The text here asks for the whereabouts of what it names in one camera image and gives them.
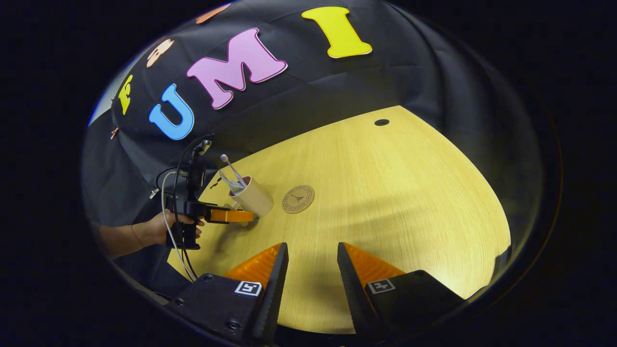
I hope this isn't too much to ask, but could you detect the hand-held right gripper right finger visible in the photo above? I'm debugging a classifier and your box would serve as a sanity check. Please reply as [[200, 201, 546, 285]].
[[336, 242, 467, 340]]

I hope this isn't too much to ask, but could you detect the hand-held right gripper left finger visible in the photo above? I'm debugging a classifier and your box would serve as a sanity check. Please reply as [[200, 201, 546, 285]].
[[166, 242, 290, 345]]

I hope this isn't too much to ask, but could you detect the black backdrop cloth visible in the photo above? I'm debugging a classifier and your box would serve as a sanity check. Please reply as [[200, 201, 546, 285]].
[[81, 0, 545, 299]]

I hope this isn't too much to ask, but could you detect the black cable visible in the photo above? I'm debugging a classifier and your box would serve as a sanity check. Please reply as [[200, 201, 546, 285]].
[[154, 134, 215, 281]]

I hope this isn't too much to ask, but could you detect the beige cup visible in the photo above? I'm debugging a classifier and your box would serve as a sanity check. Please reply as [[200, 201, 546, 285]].
[[228, 176, 274, 218]]

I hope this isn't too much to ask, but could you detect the round brown coaster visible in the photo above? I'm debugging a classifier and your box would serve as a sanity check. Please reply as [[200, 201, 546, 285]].
[[282, 185, 316, 214]]

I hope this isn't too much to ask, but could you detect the white toothpaste tube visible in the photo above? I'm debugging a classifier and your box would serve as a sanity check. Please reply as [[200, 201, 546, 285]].
[[218, 169, 245, 194]]

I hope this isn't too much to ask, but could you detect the wooden desktop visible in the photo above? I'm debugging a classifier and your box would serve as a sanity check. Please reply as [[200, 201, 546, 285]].
[[166, 105, 511, 335]]

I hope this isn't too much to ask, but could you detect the white cable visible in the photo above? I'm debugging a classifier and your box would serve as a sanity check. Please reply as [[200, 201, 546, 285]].
[[161, 170, 196, 282]]

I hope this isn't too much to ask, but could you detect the white toothbrush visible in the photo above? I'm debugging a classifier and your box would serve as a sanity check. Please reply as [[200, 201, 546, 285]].
[[220, 154, 248, 187]]

